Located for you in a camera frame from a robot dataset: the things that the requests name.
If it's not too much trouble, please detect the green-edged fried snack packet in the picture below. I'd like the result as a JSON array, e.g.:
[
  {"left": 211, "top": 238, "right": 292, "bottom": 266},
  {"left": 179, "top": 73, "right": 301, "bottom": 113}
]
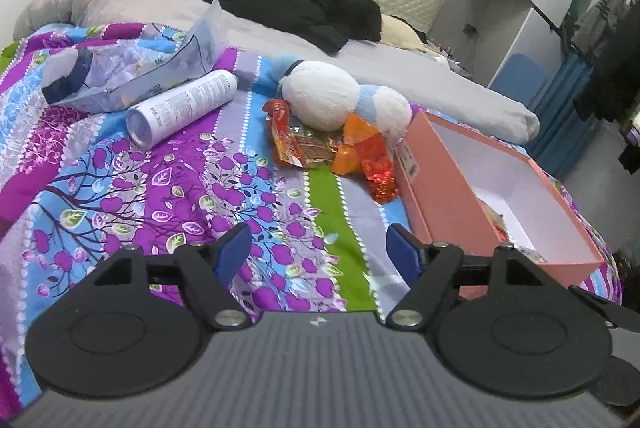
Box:
[{"left": 475, "top": 188, "right": 546, "bottom": 263}]

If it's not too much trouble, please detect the red spicy strip packet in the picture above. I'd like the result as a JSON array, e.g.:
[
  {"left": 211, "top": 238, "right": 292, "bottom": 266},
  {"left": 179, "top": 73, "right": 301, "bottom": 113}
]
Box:
[{"left": 262, "top": 99, "right": 306, "bottom": 168}]

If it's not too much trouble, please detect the red green snack packet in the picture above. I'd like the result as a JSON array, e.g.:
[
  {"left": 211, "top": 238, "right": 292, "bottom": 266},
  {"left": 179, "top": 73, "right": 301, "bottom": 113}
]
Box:
[{"left": 290, "top": 125, "right": 343, "bottom": 168}]

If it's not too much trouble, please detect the grey duvet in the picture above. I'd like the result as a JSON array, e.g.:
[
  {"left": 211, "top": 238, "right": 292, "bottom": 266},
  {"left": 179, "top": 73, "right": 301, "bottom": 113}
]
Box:
[{"left": 12, "top": 0, "right": 542, "bottom": 146}]

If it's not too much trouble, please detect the orange foil snack packet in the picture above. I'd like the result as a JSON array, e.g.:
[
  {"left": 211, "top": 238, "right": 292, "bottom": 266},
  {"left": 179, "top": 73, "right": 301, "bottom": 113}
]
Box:
[{"left": 331, "top": 114, "right": 398, "bottom": 204}]

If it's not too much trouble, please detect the translucent grey plastic bag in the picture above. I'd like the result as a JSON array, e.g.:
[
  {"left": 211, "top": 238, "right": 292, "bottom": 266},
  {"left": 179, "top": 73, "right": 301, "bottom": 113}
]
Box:
[{"left": 40, "top": 0, "right": 226, "bottom": 114}]

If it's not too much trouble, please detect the black jacket on bed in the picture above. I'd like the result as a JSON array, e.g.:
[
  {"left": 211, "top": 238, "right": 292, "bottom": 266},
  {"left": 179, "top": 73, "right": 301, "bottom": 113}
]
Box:
[{"left": 203, "top": 0, "right": 382, "bottom": 56}]

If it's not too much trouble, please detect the pink cardboard box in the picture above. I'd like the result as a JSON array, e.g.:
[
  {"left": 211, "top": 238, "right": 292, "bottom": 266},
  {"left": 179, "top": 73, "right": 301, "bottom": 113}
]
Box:
[{"left": 395, "top": 110, "right": 605, "bottom": 286}]

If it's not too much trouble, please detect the white cylindrical spray can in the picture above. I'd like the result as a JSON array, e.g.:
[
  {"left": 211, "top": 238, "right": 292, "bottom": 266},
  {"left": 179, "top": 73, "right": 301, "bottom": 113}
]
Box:
[{"left": 126, "top": 70, "right": 238, "bottom": 150}]

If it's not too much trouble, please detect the blue curtain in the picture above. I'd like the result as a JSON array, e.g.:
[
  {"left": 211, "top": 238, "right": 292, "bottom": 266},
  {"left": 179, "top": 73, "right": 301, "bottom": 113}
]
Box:
[{"left": 525, "top": 53, "right": 597, "bottom": 179}]

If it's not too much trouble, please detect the purple floral bed sheet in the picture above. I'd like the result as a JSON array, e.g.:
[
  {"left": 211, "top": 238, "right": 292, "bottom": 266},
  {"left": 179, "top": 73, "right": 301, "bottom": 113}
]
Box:
[{"left": 0, "top": 20, "right": 624, "bottom": 409}]

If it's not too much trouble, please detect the white blue plush toy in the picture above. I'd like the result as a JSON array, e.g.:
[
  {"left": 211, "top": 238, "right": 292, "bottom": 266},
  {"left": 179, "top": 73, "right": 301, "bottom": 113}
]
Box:
[{"left": 270, "top": 56, "right": 412, "bottom": 144}]

